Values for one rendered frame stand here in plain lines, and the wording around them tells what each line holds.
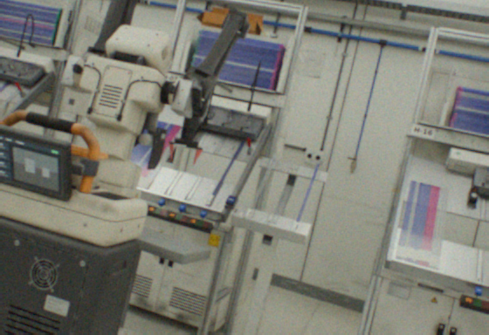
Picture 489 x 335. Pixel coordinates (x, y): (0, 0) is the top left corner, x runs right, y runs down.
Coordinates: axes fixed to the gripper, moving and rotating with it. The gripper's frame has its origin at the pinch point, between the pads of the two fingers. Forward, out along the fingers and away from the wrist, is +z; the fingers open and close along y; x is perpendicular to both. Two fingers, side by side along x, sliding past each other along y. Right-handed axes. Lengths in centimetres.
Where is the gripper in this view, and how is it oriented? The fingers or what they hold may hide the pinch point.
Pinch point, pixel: (182, 160)
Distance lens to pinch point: 226.3
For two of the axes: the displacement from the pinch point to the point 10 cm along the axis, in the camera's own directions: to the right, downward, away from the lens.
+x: 1.5, 1.4, -9.8
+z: -2.0, 9.7, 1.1
